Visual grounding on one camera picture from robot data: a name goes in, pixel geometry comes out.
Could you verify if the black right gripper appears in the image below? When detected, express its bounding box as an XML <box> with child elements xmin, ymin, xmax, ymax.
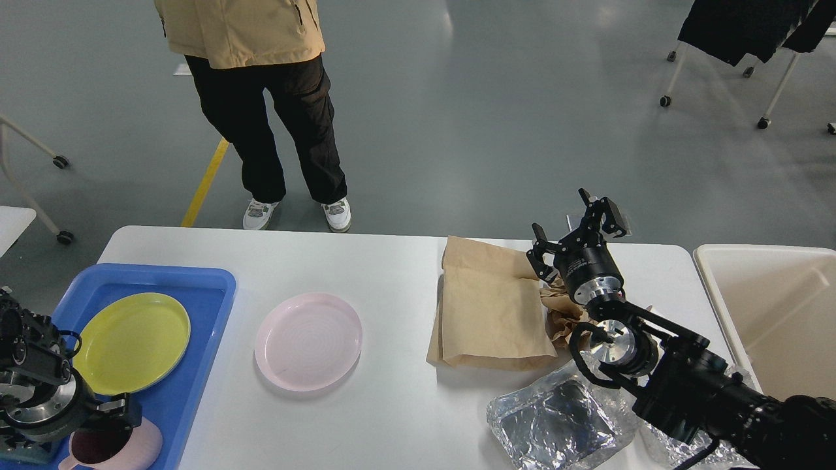
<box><xmin>526</xmin><ymin>190</ymin><xmax>631</xmax><ymax>306</ymax></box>

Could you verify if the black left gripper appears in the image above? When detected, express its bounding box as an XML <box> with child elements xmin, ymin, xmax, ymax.
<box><xmin>2</xmin><ymin>369</ymin><xmax>142</xmax><ymax>443</ymax></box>

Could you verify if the pink mug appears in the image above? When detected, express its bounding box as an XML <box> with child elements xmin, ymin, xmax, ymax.
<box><xmin>57</xmin><ymin>418</ymin><xmax>163</xmax><ymax>469</ymax></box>

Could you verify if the pink plate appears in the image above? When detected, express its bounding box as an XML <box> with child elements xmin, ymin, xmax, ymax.
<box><xmin>254</xmin><ymin>292</ymin><xmax>364</xmax><ymax>393</ymax></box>

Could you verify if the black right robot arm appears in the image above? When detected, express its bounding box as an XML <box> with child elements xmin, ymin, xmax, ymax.
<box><xmin>526</xmin><ymin>189</ymin><xmax>835</xmax><ymax>469</ymax></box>

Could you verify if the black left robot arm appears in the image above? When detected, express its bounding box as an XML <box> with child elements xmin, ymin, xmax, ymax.
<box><xmin>1</xmin><ymin>289</ymin><xmax>142</xmax><ymax>450</ymax></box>

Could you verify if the yellow plate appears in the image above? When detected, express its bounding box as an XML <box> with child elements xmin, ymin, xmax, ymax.
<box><xmin>72</xmin><ymin>292</ymin><xmax>191</xmax><ymax>396</ymax></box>

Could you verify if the crumpled brown paper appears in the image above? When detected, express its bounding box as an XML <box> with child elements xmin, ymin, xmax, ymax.
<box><xmin>539</xmin><ymin>277</ymin><xmax>590</xmax><ymax>350</ymax></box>

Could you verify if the green sponge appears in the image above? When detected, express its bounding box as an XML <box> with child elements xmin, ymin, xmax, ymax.
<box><xmin>1</xmin><ymin>438</ymin><xmax>59</xmax><ymax>466</ymax></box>

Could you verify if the brown paper bag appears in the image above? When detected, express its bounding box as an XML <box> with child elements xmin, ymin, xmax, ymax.
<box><xmin>426</xmin><ymin>236</ymin><xmax>558</xmax><ymax>371</ymax></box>

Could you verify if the blue plastic tray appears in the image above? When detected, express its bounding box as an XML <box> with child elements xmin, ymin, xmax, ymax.
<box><xmin>0</xmin><ymin>263</ymin><xmax>236</xmax><ymax>470</ymax></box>

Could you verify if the crumpled aluminium foil tray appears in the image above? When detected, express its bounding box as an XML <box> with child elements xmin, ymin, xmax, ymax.
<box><xmin>486</xmin><ymin>365</ymin><xmax>639</xmax><ymax>469</ymax></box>

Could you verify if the beige plastic bin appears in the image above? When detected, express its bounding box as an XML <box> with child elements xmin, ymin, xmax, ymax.
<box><xmin>694</xmin><ymin>244</ymin><xmax>835</xmax><ymax>400</ymax></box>

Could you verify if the white side table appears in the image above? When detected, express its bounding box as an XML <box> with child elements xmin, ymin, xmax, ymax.
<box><xmin>1</xmin><ymin>206</ymin><xmax>37</xmax><ymax>257</ymax></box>

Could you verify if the rack with black clothes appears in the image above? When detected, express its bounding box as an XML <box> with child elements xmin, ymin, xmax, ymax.
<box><xmin>659</xmin><ymin>1</ymin><xmax>835</xmax><ymax>130</ymax></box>

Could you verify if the white wheeled frame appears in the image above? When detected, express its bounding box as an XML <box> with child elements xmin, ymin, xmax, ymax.
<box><xmin>1</xmin><ymin>114</ymin><xmax>75</xmax><ymax>246</ymax></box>

